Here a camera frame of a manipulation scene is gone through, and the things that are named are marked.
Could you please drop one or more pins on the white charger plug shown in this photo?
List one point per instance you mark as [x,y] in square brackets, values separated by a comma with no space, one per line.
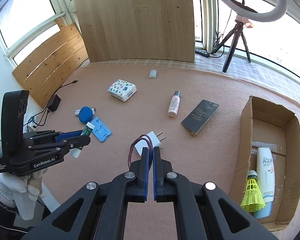
[140,148]

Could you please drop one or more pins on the pine plank board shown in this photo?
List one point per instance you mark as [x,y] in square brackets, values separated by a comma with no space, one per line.
[47,60]

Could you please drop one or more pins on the small white cap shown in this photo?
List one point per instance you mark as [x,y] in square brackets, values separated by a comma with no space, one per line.
[153,74]

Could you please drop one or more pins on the white sunscreen bottle blue cap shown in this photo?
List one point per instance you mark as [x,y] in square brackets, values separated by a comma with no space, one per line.
[265,162]

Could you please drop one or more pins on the small patterned wrapper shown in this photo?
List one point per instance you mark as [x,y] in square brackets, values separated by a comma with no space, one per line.
[77,112]

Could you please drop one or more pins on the red patterned paper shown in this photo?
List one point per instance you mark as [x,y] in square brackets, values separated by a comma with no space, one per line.
[247,23]

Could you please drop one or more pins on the yellow shuttlecock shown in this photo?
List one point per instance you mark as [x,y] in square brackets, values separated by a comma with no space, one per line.
[252,195]

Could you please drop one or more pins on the small white spray bottle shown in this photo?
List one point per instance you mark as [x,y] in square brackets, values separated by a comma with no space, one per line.
[174,106]

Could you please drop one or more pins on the cardboard box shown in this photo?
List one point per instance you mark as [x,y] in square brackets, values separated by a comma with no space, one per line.
[245,142]

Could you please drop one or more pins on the person's left hand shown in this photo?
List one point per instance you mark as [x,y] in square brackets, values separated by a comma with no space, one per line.
[20,187]

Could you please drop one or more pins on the black tripod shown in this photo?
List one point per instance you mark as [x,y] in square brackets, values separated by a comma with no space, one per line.
[230,55]

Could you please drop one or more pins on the blue plastic case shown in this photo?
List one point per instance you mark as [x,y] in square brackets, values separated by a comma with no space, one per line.
[101,131]

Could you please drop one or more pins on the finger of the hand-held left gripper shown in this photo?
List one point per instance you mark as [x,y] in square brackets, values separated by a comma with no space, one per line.
[65,136]
[75,143]

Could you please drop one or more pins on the large light wooden board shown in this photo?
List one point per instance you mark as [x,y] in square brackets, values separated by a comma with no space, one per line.
[135,22]

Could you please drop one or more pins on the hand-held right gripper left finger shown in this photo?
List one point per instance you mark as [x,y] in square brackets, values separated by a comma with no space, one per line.
[146,177]

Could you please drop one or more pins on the black power strip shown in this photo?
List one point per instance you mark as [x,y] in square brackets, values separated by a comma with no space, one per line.
[202,52]

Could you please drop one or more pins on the green cream tube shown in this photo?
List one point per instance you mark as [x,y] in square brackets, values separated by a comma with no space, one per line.
[87,130]

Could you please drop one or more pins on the white window frame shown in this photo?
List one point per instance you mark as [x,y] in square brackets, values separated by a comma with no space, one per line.
[62,0]

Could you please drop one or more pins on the black power adapter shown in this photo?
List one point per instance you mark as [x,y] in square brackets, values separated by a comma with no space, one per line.
[54,103]

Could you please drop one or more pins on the blue round disc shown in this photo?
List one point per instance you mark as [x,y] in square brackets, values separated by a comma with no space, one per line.
[86,115]

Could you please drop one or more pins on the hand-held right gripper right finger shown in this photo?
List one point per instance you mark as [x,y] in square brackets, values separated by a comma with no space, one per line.
[155,177]

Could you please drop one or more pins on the patterned tissue pack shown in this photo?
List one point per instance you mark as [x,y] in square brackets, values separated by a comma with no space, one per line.
[121,88]

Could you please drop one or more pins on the white power strip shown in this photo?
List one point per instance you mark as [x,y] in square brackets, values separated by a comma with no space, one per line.
[30,122]

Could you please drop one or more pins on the wooden clothespin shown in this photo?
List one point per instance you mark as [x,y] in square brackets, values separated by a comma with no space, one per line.
[196,133]

